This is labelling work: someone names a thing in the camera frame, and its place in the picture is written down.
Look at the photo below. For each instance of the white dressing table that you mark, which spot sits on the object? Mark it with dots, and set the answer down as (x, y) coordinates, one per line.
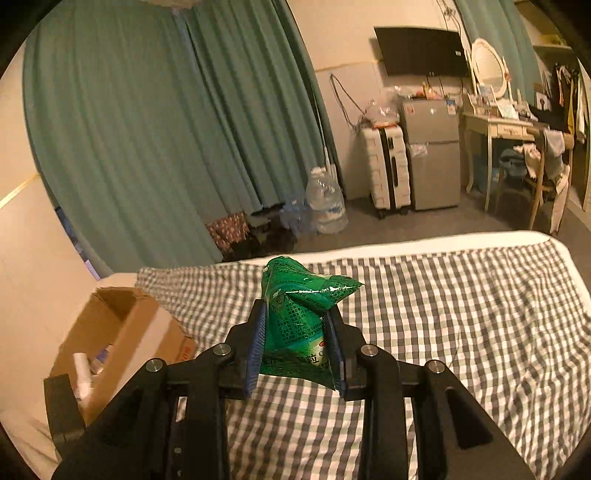
(490, 128)

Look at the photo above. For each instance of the teal window curtain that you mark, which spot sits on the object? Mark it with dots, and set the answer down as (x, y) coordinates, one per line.
(501, 25)
(149, 122)

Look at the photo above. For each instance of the oval white vanity mirror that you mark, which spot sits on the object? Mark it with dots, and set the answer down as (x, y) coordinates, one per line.
(489, 67)

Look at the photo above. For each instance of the black wall television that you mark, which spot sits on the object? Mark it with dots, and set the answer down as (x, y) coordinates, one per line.
(422, 52)

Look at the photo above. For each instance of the brown cardboard box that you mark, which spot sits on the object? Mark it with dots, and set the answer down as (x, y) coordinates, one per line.
(118, 330)

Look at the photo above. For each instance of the white hard-shell suitcase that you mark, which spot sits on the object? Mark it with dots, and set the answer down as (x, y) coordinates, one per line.
(388, 166)

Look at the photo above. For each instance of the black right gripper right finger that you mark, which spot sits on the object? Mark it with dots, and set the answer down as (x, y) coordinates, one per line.
(343, 343)

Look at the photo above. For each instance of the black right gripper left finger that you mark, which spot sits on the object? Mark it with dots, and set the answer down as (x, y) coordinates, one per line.
(247, 342)

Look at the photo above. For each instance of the silver mini fridge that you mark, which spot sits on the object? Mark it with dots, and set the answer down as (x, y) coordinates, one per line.
(432, 135)

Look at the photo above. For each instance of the patterned brown bag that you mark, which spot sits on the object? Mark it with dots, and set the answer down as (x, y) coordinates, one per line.
(228, 232)

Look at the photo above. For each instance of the wooden chair with clothes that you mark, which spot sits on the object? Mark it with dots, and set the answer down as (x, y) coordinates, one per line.
(547, 173)

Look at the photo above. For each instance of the grey white checkered bedsheet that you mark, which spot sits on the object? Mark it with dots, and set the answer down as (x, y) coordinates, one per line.
(511, 321)

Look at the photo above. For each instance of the large clear water jug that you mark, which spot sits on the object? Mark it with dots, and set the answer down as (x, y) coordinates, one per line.
(324, 195)

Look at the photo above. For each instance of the white cylindrical tube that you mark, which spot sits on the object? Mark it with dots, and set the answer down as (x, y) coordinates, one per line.
(84, 377)

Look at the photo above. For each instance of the teal right window curtain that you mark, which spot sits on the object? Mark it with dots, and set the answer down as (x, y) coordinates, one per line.
(501, 25)

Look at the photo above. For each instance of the green snack packet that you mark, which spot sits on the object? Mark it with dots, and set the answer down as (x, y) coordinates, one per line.
(298, 302)

